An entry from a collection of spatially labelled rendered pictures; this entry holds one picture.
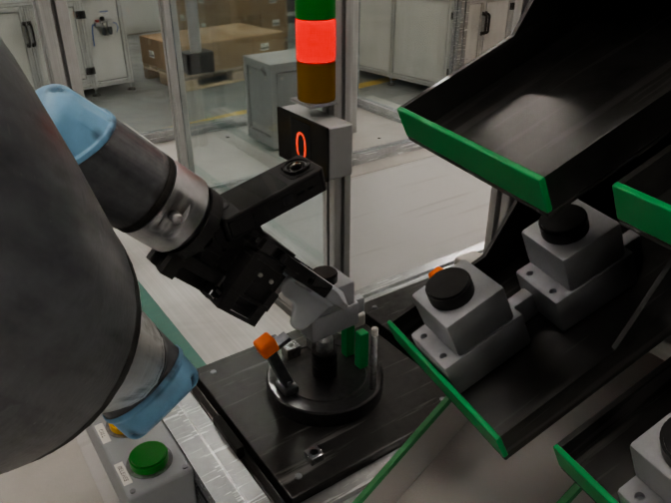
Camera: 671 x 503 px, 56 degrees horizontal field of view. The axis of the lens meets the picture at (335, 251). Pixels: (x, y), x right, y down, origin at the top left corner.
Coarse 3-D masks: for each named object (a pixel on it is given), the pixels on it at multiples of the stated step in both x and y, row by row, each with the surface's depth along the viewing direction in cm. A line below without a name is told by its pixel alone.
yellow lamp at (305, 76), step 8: (304, 64) 78; (312, 64) 78; (320, 64) 78; (328, 64) 78; (304, 72) 78; (312, 72) 78; (320, 72) 78; (328, 72) 78; (304, 80) 79; (312, 80) 78; (320, 80) 78; (328, 80) 79; (304, 88) 79; (312, 88) 79; (320, 88) 79; (328, 88) 79; (304, 96) 80; (312, 96) 79; (320, 96) 79; (328, 96) 80
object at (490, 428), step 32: (640, 160) 50; (608, 192) 50; (512, 224) 47; (480, 256) 48; (512, 256) 49; (640, 256) 44; (512, 288) 47; (640, 288) 42; (416, 320) 47; (544, 320) 44; (608, 320) 42; (640, 320) 37; (416, 352) 43; (544, 352) 42; (576, 352) 41; (608, 352) 37; (640, 352) 39; (448, 384) 40; (480, 384) 42; (512, 384) 41; (544, 384) 40; (576, 384) 37; (480, 416) 38; (512, 416) 39; (544, 416) 37; (512, 448) 37
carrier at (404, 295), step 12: (468, 252) 101; (408, 288) 96; (372, 300) 93; (384, 300) 93; (396, 300) 93; (408, 300) 93; (372, 312) 90; (384, 312) 90; (396, 312) 90; (372, 324) 89; (384, 324) 87; (384, 336) 87
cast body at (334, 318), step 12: (324, 276) 68; (336, 276) 68; (348, 288) 69; (348, 300) 69; (360, 300) 73; (324, 312) 68; (336, 312) 69; (348, 312) 70; (312, 324) 68; (324, 324) 69; (336, 324) 70; (348, 324) 71; (312, 336) 68; (324, 336) 69
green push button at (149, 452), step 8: (136, 448) 67; (144, 448) 67; (152, 448) 67; (160, 448) 67; (136, 456) 66; (144, 456) 66; (152, 456) 66; (160, 456) 66; (168, 456) 67; (136, 464) 65; (144, 464) 65; (152, 464) 65; (160, 464) 65; (136, 472) 65; (144, 472) 65; (152, 472) 65
